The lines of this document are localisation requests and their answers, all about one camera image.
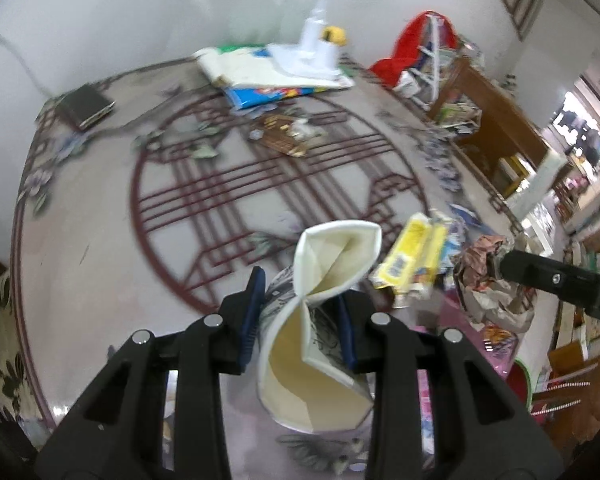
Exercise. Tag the wooden bookshelf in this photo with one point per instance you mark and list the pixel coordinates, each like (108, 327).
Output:
(504, 129)

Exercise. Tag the white spray bottle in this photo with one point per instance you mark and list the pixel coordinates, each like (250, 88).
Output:
(312, 57)

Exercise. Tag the brown cigarette box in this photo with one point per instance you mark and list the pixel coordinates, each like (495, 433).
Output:
(287, 135)

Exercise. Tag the red green trash bin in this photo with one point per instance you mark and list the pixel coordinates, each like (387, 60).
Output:
(519, 381)

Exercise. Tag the floral sofa cushion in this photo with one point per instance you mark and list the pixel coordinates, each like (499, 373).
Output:
(17, 402)

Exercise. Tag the stack of papers and books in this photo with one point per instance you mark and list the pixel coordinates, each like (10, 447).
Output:
(249, 77)

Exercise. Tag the crumpled brown paper trash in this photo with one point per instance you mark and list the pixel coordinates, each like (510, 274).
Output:
(484, 294)

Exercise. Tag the patterned table cloth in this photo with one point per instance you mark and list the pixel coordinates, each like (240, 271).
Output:
(167, 208)

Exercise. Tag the yellow snack wrapper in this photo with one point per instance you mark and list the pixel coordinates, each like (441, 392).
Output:
(413, 261)

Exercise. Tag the red cloth bag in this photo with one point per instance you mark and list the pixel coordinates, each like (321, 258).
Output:
(405, 51)

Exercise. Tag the black book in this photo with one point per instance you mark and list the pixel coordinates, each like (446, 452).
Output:
(84, 107)

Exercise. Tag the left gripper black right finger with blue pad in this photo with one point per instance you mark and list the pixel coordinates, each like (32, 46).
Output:
(440, 409)

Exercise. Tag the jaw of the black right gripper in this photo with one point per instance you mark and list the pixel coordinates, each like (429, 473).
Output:
(568, 283)

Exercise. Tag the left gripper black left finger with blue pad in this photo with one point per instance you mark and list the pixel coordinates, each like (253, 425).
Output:
(155, 411)

